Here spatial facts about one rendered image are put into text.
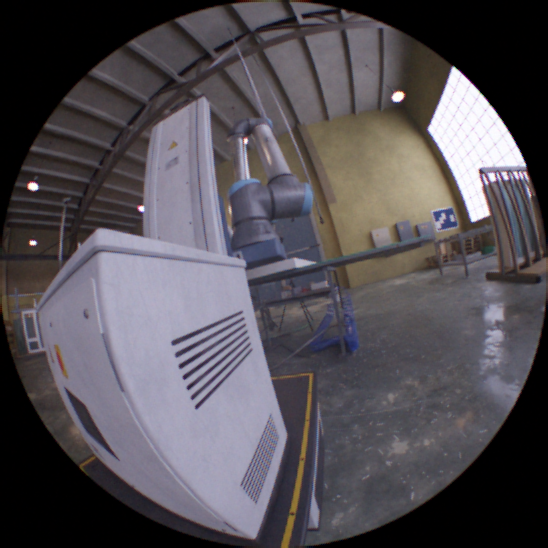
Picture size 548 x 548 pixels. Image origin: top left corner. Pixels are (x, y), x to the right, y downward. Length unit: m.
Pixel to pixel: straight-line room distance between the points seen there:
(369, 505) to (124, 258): 0.87
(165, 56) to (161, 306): 7.99
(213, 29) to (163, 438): 7.85
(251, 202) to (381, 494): 1.15
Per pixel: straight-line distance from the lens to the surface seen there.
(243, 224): 0.67
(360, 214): 8.26
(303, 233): 8.17
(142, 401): 0.18
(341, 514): 0.81
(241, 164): 1.10
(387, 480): 0.87
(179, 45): 7.90
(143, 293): 0.19
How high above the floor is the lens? 0.77
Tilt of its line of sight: 4 degrees up
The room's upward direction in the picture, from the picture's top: 13 degrees counter-clockwise
